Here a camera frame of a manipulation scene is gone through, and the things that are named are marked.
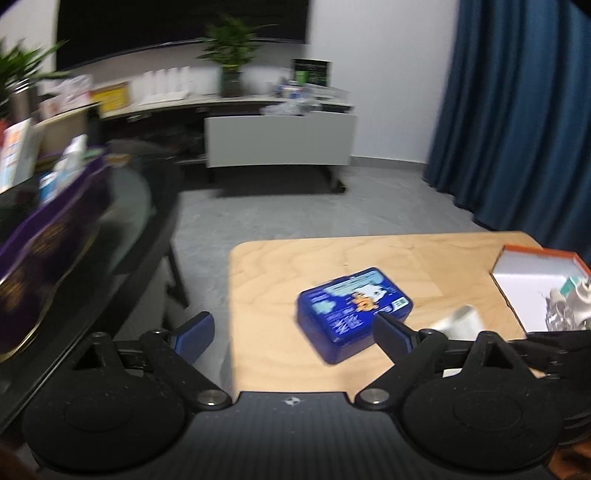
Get black round table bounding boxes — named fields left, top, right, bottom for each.
left=0, top=138, right=190, bottom=416

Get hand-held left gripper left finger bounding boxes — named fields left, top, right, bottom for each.
left=69, top=312, right=232, bottom=411

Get yellow box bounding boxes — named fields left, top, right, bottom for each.
left=92, top=83, right=132, bottom=117

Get black television screen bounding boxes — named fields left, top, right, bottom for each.
left=58, top=0, right=310, bottom=72

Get white plug-in mosquito repeller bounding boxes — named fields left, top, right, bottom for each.
left=566, top=277, right=591, bottom=325

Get blue tin box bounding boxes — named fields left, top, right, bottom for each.
left=296, top=268, right=413, bottom=365

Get white dropper bottle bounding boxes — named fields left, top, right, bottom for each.
left=58, top=135, right=89, bottom=188

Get stainless steel cup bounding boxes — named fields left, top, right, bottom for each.
left=9, top=80, right=38, bottom=123

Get orange white cardboard box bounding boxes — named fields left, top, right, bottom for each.
left=490, top=244, right=591, bottom=334

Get white media console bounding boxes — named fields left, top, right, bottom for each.
left=99, top=88, right=358, bottom=195

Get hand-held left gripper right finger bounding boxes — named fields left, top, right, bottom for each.
left=355, top=313, right=539, bottom=411

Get green plant in glass vase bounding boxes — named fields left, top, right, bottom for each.
left=198, top=14, right=278, bottom=97

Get pile of small packages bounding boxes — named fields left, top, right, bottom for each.
left=277, top=80, right=352, bottom=101

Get clear plastic bags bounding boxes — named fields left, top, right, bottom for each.
left=261, top=99, right=322, bottom=117

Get white plastic bag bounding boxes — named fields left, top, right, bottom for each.
left=39, top=76, right=93, bottom=116

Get green black box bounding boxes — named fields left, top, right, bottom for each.
left=293, top=58, right=333, bottom=87

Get row of small cartons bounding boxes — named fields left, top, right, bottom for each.
left=0, top=117, right=58, bottom=204

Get clear glass refill bottle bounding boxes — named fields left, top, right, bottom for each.
left=545, top=288, right=572, bottom=331

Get white router with antennas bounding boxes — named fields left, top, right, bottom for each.
left=134, top=67, right=218, bottom=104

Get purple patterned tray box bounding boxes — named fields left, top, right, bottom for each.
left=0, top=152, right=114, bottom=365

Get large leafy green plant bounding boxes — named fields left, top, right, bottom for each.
left=0, top=41, right=70, bottom=121

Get white charger box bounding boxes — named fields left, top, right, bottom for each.
left=431, top=305, right=484, bottom=343

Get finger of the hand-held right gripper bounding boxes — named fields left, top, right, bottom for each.
left=525, top=329, right=591, bottom=355

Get blue curtain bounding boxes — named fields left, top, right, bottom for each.
left=422, top=0, right=591, bottom=268

